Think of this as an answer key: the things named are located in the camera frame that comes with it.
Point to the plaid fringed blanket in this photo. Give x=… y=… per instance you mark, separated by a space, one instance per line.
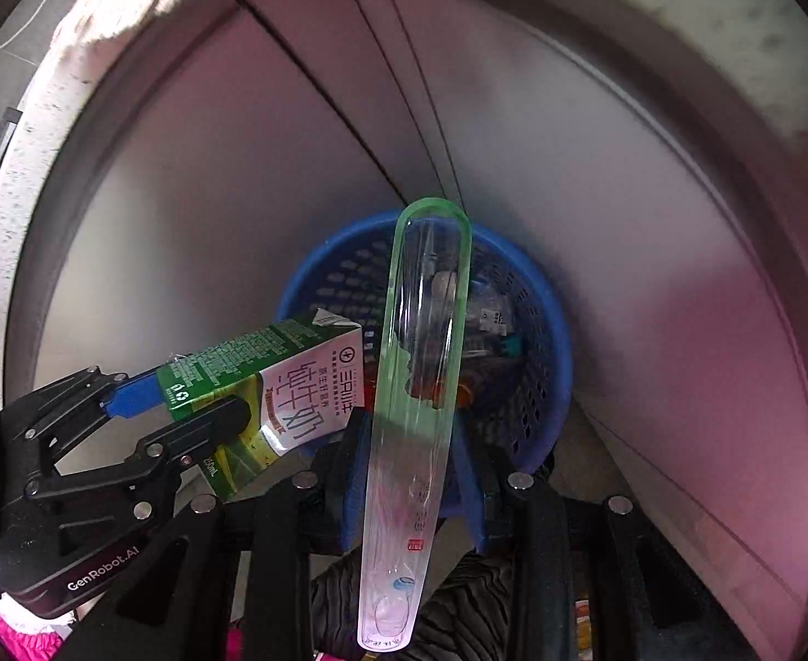
x=121 y=7

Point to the dark striped cloth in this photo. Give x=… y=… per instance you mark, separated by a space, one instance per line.
x=459 y=599

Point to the blue plastic basket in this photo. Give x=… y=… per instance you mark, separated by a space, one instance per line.
x=534 y=372

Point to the person's left forearm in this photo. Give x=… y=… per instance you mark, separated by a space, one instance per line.
x=18 y=637

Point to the green milk carton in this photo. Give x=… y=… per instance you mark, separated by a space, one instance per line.
x=293 y=385

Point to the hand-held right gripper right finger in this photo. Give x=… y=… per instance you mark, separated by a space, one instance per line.
x=469 y=502

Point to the clear plastic tube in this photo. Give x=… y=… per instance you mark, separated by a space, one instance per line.
x=404 y=496

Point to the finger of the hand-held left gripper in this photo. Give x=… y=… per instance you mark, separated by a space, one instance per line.
x=135 y=396
x=197 y=427

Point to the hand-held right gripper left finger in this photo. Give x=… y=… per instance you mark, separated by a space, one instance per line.
x=354 y=489

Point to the white wrapper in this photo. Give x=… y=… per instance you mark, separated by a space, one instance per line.
x=493 y=317

